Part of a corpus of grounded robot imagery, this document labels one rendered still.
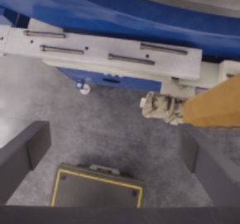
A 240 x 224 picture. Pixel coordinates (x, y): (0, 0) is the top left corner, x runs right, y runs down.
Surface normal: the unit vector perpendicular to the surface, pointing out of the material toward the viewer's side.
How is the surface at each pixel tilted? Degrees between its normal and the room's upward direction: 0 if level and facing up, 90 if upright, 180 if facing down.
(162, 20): 11
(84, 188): 0
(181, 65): 0
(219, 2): 5
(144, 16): 15
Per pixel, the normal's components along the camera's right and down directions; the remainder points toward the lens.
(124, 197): -0.08, -0.14
